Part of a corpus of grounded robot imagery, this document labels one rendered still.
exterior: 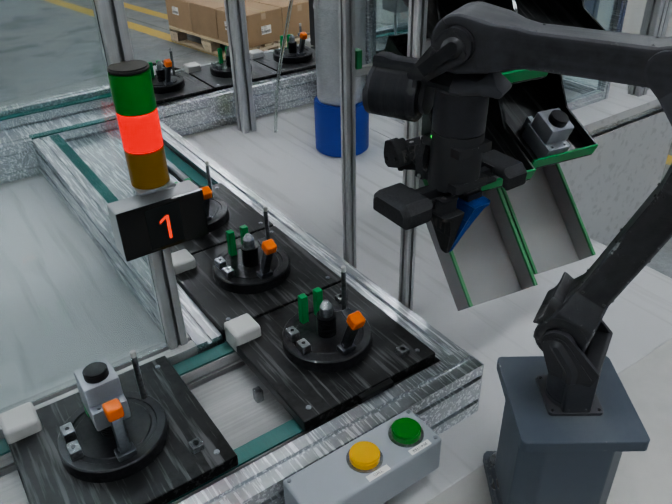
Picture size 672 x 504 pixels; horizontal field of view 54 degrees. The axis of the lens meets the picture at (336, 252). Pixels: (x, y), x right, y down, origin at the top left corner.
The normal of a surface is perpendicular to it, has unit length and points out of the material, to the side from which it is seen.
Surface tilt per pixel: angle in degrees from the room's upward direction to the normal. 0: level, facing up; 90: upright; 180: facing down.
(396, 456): 0
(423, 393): 0
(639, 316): 0
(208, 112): 90
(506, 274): 45
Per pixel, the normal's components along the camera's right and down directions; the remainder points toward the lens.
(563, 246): 0.29, -0.26
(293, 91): 0.58, 0.43
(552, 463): -0.01, 0.54
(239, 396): -0.02, -0.84
